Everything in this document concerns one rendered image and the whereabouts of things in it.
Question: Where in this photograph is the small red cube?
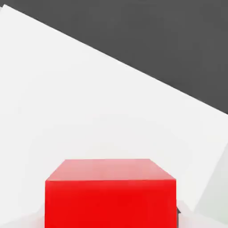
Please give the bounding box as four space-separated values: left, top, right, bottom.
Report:
44 159 177 228

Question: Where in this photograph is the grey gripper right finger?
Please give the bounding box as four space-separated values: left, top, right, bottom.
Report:
175 200 219 228

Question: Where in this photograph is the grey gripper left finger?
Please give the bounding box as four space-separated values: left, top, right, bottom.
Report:
10 203 46 228

